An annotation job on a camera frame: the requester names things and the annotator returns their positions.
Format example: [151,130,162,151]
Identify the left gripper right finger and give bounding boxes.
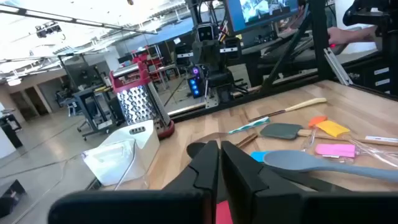
[220,140,398,224]

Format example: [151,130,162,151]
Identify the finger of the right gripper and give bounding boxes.
[192,42,208,67]
[206,42,222,66]

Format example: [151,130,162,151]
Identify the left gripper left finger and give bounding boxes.
[48,139,220,224]

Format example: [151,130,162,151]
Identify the blue spatula clear handle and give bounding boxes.
[250,151,271,163]

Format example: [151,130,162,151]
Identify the brown wooden chopstick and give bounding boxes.
[238,135,259,149]
[235,133,256,146]

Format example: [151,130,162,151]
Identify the grey silicone spoon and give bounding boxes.
[263,150,398,184]

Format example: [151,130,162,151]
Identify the teal white striped stick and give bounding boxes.
[228,117,271,135]

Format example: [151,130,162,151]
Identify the grey spatula wooden handle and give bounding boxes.
[259,123,398,147]

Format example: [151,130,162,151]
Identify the knife cream handle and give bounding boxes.
[248,98,328,123]

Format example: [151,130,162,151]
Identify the pink spatula clear handle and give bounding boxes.
[315,143,398,163]

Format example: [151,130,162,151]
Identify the orange spatula clear handle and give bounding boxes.
[300,116,328,152]

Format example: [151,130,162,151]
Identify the yellow spatula clear handle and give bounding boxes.
[315,120,398,168]

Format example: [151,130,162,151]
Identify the person's forearm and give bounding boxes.
[328,26,379,46]

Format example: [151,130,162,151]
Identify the computer tower blue lights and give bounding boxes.
[186,65,205,100]

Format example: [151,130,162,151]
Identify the monitor with lit screen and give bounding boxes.
[224,0,300,35]

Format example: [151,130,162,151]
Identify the red shelf rack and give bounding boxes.
[132,45,164,75]

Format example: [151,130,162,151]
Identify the black slotted spoon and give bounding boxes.
[186,142,352,192]

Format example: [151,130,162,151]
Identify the white plastic bin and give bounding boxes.
[81,119,161,187]

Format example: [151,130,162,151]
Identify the grey workshop cart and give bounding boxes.
[72,83,125,141]

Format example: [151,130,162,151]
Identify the black drawer unit white labels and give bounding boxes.
[341,55,398,99]

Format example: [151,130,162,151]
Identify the black cardboard box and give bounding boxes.
[0,179,27,218]

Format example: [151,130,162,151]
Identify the black rolling cabinet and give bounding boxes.
[0,113,24,149]

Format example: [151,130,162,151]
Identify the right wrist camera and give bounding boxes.
[197,24,216,42]

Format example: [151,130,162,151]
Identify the black diagonal frame brace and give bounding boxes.
[262,12,313,93]

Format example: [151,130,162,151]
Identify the box grater red handle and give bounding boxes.
[109,61,175,140]

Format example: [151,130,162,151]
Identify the black frame post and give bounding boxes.
[308,0,333,82]

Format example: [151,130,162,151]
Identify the aluminium bracket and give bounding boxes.
[323,47,354,86]

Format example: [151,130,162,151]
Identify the black rig camera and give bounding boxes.
[34,21,63,39]

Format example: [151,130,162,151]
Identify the black frame bar LED strips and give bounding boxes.
[0,3,159,35]

